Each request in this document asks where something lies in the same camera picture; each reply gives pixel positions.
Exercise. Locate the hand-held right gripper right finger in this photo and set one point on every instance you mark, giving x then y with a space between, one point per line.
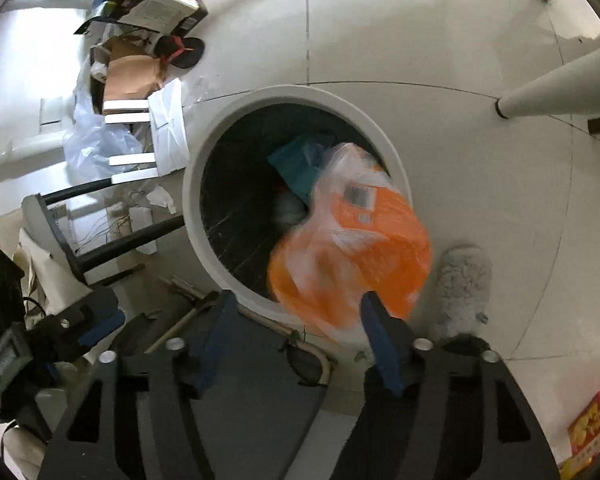
381 347

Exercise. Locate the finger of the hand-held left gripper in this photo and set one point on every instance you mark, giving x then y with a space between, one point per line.
101 319

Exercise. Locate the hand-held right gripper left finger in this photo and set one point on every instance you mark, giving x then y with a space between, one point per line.
219 345

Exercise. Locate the orange plastic bag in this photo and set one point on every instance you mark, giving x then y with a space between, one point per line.
350 250

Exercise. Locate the white round trash bin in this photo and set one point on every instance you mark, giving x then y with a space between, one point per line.
240 210

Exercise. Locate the wooden stick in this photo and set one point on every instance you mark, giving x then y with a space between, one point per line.
180 322

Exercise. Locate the curved beige tube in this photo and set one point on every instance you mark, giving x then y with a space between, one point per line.
310 350

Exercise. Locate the grey fluffy slipper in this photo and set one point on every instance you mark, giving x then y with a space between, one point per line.
462 290

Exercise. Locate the grey chair with black legs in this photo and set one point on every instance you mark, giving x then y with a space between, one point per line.
50 230

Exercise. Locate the clear plastic bag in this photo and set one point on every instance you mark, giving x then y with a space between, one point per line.
92 140

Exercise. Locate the teal cloth item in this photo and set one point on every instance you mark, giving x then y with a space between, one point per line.
295 165

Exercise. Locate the white folded carton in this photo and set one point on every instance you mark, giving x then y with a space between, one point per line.
169 125

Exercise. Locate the red snack box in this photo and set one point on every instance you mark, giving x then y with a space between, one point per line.
592 420

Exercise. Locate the brown cardboard sheet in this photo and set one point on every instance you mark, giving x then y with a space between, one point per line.
130 75

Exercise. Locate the white table leg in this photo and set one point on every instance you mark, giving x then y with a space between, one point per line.
555 87

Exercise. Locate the printed cardboard box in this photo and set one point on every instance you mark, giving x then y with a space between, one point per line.
160 10

